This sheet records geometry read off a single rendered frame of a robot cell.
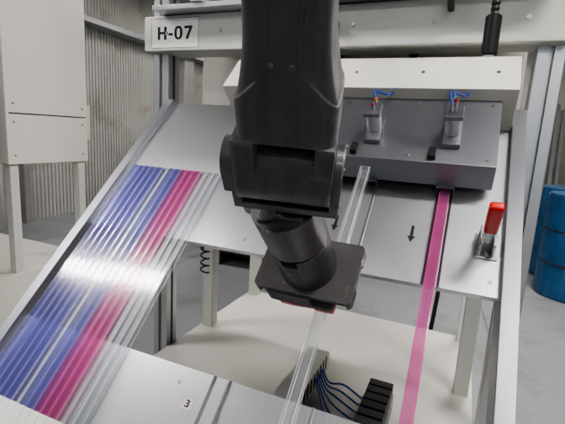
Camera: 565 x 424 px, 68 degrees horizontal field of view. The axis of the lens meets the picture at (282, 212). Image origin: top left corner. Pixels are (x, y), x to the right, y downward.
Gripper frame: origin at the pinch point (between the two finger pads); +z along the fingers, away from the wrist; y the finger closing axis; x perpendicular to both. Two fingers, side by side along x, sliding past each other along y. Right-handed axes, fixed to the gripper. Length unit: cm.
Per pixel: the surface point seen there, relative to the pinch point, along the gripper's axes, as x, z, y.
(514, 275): -10.3, 4.4, -20.2
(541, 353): -85, 224, -65
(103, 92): -311, 236, 444
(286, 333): -13, 62, 26
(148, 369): 12.6, 4.8, 21.7
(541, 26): -47, -5, -21
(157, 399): 15.5, 4.8, 18.4
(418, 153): -24.6, 0.0, -6.7
